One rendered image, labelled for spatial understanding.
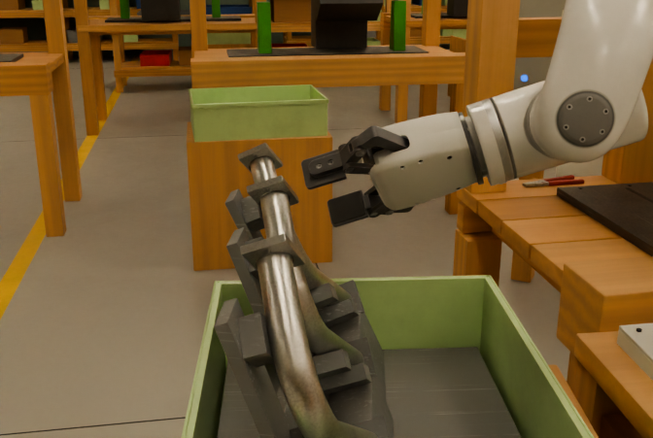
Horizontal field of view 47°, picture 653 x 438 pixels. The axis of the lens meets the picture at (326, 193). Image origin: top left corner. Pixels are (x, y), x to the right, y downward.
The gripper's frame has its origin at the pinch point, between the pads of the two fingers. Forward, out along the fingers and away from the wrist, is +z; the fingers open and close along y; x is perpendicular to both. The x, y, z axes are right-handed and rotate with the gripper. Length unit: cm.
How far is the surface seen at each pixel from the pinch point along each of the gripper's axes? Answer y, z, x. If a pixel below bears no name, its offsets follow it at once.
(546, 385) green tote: -23.9, -16.0, 19.2
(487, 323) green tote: -44.6, -11.5, 4.4
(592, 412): -59, -23, 18
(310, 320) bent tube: -3.2, 4.9, 11.6
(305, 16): -551, 80, -527
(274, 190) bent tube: 0.6, 5.2, -1.8
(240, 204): -10.9, 12.8, -8.2
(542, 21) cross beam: -83, -45, -74
